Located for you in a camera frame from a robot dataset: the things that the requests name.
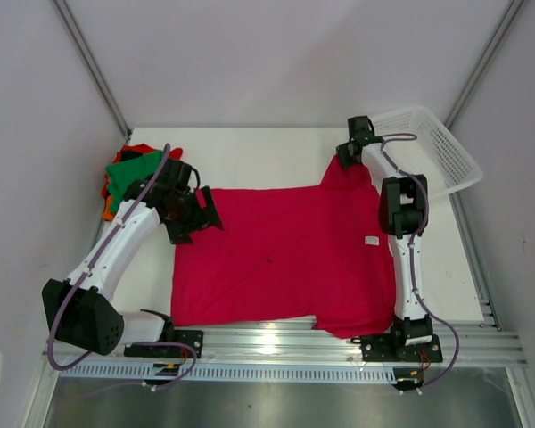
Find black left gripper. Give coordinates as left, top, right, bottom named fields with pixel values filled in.
left=164, top=186, right=222, bottom=244

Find crimson t shirt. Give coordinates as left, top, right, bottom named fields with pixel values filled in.
left=171, top=160, right=396, bottom=339

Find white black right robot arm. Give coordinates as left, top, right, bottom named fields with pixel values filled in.
left=336, top=116, right=434, bottom=360

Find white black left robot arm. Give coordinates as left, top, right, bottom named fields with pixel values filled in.
left=42, top=160, right=222, bottom=357

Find white plastic basket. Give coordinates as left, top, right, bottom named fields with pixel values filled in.
left=371, top=106, right=483, bottom=200

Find green folded t shirt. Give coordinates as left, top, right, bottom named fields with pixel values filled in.
left=105, top=151, right=162, bottom=205

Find red folded t shirt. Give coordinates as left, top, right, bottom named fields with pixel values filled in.
left=101, top=144, right=184, bottom=199

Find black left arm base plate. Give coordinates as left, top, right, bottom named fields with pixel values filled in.
left=124, top=328, right=204, bottom=358

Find white slotted cable duct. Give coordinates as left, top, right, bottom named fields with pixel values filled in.
left=62, top=361, right=396, bottom=384

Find right aluminium corner post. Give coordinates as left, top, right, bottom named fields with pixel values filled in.
left=444, top=0, right=530, bottom=129

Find aluminium corner post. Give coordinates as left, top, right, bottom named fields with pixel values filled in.
left=444, top=0, right=530, bottom=129
left=50, top=0, right=132, bottom=140

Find aluminium front rail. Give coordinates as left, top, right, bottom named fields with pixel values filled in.
left=42, top=317, right=528, bottom=367

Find left aluminium corner post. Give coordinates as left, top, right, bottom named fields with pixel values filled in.
left=50, top=0, right=132, bottom=140

